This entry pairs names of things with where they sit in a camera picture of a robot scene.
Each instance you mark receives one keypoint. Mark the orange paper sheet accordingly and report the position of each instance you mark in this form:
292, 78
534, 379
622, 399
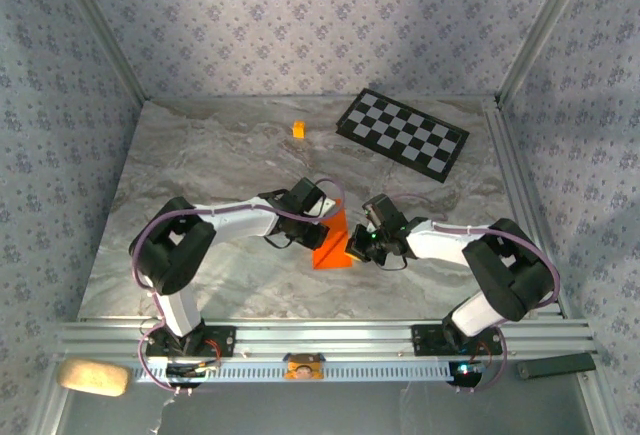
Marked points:
335, 250

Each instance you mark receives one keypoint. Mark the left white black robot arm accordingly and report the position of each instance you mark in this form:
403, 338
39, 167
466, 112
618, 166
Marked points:
240, 220

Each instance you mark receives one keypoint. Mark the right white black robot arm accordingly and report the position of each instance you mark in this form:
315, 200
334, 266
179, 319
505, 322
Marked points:
440, 245

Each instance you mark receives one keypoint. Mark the small orange block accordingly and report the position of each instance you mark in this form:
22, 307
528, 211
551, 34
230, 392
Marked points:
299, 130

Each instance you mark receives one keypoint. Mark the black white checkerboard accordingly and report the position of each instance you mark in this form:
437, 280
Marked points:
402, 132

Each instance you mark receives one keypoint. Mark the cartoon face sticker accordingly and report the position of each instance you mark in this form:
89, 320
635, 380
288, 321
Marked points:
303, 367

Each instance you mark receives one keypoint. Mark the black flat bar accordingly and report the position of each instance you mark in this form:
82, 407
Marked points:
555, 366

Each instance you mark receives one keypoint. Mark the beige sponge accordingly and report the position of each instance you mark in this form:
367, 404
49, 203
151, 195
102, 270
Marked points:
92, 377

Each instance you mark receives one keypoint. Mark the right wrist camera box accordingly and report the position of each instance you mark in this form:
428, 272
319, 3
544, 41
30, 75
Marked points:
371, 217

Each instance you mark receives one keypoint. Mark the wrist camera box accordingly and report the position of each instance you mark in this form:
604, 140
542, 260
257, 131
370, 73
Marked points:
329, 205
371, 217

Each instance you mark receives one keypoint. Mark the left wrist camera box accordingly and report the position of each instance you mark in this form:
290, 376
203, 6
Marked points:
329, 205

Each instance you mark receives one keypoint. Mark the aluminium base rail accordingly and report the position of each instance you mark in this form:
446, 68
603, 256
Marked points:
325, 337

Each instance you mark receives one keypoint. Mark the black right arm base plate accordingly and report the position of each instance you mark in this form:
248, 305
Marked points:
425, 340

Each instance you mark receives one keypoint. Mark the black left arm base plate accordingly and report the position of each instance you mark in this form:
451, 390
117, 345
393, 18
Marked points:
225, 342

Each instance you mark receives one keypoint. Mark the aluminium side rail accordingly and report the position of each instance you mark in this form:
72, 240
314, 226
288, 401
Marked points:
500, 135

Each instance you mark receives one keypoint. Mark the aluminium frame post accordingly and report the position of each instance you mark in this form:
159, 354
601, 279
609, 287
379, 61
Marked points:
542, 30

